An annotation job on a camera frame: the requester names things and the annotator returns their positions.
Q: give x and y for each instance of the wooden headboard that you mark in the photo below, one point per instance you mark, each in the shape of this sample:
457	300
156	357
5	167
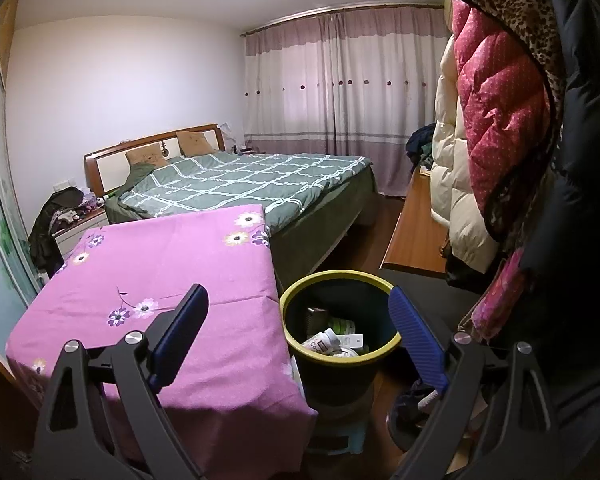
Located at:
110	165

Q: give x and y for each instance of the pink floral tablecloth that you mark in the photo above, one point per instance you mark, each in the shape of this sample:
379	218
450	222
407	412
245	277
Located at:
180	260

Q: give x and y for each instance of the red puffer jacket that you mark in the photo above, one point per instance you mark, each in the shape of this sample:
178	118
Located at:
505	100

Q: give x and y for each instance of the small plush toys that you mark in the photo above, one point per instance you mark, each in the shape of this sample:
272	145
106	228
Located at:
77	212

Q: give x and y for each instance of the bed with green checked quilt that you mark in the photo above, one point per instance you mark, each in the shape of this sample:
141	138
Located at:
240	180

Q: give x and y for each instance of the small bedside items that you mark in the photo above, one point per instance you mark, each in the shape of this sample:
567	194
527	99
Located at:
245	150

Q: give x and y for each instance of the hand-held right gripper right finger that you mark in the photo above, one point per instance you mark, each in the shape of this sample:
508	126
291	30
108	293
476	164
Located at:
420	340

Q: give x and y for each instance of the dark clothing heap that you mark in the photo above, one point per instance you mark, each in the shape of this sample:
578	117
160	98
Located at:
45	230

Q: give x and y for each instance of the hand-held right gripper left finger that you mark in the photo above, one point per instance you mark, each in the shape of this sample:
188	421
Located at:
177	340

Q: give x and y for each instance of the black jacket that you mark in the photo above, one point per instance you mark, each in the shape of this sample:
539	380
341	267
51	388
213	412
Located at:
580	185

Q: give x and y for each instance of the long wooden cabinet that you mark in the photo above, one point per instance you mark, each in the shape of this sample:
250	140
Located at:
410	235

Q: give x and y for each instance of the pink floral garment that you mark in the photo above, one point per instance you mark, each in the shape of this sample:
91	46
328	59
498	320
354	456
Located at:
500	300

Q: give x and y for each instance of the pile of mixed clothes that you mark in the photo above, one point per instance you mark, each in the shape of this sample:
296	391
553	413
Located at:
420	145

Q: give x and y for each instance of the curtain rod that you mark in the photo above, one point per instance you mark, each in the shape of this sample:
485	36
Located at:
380	6

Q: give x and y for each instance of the black round basin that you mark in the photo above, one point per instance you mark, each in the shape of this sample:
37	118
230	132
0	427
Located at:
405	425

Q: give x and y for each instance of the wardrobe with sliding doors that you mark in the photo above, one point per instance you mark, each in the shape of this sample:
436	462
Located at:
0	185

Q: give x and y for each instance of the dark trash bin yellow rim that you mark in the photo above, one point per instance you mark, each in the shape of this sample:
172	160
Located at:
340	385

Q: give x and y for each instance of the pink white curtain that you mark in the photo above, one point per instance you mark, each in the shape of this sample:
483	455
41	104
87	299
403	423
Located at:
330	85

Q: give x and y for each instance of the brown pillow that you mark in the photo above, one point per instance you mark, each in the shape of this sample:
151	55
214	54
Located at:
142	156
195	142

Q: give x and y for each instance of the cream puffer jacket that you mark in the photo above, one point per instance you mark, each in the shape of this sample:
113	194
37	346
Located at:
460	200

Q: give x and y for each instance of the white nightstand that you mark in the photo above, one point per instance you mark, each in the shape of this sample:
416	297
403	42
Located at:
80	232

